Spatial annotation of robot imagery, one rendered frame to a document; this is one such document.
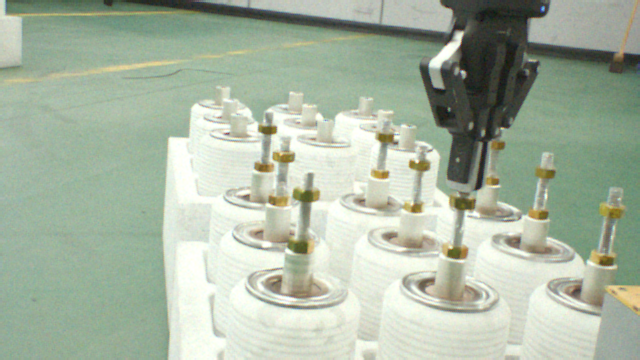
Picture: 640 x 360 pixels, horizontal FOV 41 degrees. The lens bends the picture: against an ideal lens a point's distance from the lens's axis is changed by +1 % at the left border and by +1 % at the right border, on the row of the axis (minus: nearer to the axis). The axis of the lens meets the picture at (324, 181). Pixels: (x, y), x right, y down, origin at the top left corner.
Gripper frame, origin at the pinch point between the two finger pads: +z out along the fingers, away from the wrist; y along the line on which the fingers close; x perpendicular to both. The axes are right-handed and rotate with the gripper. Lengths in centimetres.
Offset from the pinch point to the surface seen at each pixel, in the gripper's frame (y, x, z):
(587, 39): 589, 256, 16
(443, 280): -1.0, 0.0, 8.9
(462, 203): -0.7, -0.4, 2.8
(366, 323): 2.8, 9.3, 16.7
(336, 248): 10.0, 19.2, 14.1
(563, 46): 582, 271, 23
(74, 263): 19, 77, 35
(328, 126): 34, 42, 8
